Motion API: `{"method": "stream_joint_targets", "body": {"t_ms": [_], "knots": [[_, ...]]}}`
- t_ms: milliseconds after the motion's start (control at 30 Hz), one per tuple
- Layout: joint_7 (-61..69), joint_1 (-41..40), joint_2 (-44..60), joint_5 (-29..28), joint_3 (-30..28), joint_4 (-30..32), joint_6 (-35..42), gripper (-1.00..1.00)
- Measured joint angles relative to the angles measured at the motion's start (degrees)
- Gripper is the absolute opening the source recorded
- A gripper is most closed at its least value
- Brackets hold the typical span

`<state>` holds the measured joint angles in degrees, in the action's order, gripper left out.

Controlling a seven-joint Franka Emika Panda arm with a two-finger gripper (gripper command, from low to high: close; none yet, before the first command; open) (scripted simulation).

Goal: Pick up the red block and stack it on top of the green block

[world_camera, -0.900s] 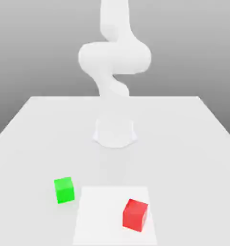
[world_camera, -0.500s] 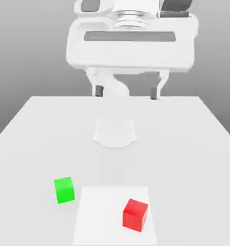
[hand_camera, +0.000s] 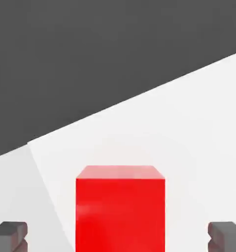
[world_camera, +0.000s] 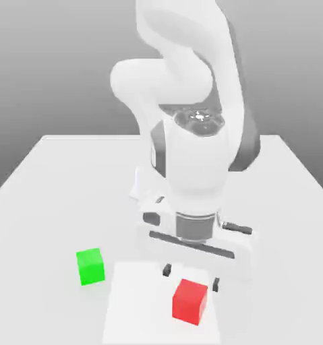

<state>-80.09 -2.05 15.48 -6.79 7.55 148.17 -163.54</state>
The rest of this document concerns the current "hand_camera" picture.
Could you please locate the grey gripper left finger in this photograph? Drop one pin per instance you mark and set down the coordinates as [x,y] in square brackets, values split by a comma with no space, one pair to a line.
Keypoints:
[5,236]

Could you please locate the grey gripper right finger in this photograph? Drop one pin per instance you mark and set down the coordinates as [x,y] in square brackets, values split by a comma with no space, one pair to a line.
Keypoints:
[228,238]

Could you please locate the small red cube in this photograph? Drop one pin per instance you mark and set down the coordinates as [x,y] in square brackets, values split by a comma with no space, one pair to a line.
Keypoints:
[120,212]

